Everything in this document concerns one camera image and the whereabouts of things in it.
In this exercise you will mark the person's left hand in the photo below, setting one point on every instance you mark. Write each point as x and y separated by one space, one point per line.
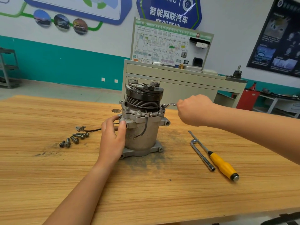
110 145

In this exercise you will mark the person's right hand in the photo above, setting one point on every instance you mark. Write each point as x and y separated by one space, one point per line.
197 110

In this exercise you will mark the silver combination wrench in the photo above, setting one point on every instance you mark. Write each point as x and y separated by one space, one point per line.
169 105

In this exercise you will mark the grey metal compressor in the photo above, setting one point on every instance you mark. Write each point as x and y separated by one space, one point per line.
143 119

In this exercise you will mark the person's right forearm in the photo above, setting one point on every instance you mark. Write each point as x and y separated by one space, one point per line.
260 128

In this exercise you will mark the person's left forearm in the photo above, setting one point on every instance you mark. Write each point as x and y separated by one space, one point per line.
75 201

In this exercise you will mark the beige workbench cabinet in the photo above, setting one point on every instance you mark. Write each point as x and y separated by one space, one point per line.
187 82

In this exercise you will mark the dark round table grommet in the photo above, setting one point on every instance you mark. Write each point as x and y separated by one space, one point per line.
116 110

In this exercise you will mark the silver L-shaped socket wrench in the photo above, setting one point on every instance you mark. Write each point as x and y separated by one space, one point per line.
202 155

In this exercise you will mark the red cabinet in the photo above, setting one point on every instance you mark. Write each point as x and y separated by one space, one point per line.
247 99

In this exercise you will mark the small black device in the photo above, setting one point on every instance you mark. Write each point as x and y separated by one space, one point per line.
237 72

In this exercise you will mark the white wiring display board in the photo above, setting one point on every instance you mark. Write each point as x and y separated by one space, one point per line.
157 42

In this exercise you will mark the grey metal shelf cart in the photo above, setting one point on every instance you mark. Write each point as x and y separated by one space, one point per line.
8 68

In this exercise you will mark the blue rounded infographic panel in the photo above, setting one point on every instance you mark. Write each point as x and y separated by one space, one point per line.
65 4

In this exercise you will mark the blue hexagon wall sign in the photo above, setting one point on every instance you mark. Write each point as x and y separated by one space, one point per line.
166 9

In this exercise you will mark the dark wall poster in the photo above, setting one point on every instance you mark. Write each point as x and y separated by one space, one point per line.
279 37

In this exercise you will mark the round photo wall decal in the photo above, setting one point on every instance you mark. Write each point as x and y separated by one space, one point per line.
42 18
80 26
61 22

